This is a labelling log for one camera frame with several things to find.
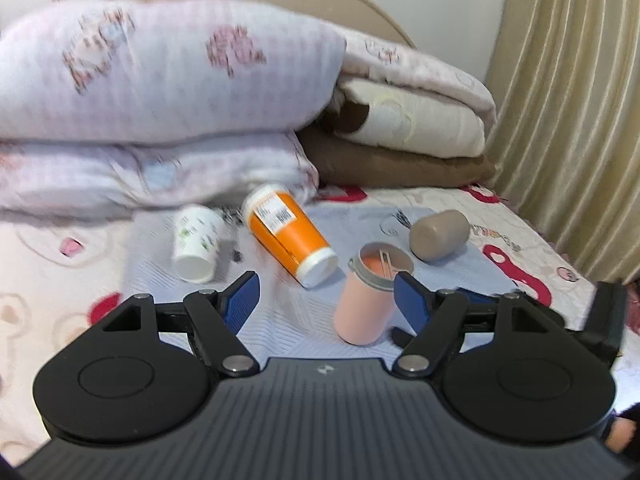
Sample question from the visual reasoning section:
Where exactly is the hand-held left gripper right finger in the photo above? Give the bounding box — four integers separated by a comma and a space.
392, 271, 568, 378

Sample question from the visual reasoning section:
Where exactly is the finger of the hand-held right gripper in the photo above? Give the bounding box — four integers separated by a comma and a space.
390, 326, 417, 349
452, 286, 503, 306

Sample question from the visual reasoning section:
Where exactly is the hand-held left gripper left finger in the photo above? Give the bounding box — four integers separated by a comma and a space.
102, 271, 261, 378

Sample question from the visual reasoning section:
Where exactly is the pink cup with grey rim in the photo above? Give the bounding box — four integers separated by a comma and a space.
333, 242, 416, 347

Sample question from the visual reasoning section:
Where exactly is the taupe cup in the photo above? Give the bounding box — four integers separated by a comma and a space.
409, 209, 471, 263

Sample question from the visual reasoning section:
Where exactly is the white cup with green print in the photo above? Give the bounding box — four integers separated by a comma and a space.
171, 204, 226, 283

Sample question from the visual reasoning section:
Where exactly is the orange paper cup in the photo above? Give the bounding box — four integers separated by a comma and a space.
241, 183, 340, 289

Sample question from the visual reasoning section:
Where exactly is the light blue mat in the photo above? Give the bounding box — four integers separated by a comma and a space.
122, 204, 506, 361

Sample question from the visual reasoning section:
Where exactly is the brown folded blanket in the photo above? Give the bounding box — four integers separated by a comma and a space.
297, 125, 497, 191

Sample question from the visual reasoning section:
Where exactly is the flat pink striped pillow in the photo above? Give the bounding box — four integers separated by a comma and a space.
0, 130, 321, 218

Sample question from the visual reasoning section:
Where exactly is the cream folded blanket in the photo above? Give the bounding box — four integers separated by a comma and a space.
327, 77, 488, 158

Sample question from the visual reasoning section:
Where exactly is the printed bed sheet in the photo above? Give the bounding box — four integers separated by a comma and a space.
0, 185, 640, 466

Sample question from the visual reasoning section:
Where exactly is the beige curtain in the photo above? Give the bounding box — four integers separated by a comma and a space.
482, 0, 640, 286

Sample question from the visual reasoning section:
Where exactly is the pink printed folded quilt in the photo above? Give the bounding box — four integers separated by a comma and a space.
340, 27, 498, 128

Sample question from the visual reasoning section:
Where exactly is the large pink striped pillow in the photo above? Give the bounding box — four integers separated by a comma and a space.
0, 0, 348, 150

